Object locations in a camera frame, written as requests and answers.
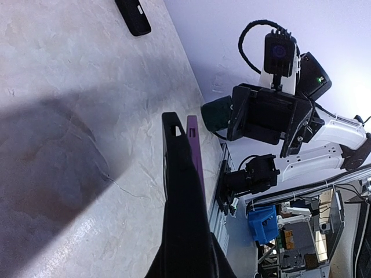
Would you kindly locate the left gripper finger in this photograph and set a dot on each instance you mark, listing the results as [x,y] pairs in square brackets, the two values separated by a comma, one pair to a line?
[188,247]

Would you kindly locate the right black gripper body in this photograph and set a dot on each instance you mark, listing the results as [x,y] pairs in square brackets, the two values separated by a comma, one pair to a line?
[266,115]

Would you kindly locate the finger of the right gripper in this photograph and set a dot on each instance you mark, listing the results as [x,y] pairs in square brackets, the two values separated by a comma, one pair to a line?
[294,135]

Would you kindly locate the purple phone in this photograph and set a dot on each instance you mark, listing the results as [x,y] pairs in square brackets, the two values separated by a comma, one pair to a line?
[197,184]

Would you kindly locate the black phone case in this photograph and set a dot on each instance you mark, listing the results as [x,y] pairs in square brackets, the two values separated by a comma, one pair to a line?
[134,17]
[175,151]

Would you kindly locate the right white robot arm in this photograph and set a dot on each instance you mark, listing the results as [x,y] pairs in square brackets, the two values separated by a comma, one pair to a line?
[325,127]

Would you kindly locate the dark green mug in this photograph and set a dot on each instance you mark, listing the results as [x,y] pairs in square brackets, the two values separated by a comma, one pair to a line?
[216,114]

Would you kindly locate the blue plastic part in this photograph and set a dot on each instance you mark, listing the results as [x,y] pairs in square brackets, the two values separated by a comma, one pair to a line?
[263,224]

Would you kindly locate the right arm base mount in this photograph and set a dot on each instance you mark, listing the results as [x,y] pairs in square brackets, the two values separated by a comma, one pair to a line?
[226,185]

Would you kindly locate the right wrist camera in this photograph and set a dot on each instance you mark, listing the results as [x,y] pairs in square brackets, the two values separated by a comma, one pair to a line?
[281,65]

